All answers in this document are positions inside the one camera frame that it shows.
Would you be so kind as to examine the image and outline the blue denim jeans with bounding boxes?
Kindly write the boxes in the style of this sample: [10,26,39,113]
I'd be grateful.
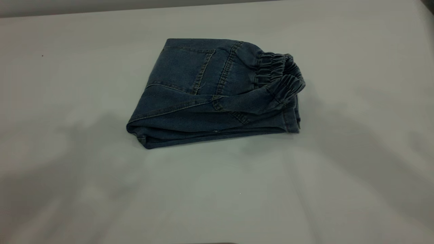
[126,38,306,149]

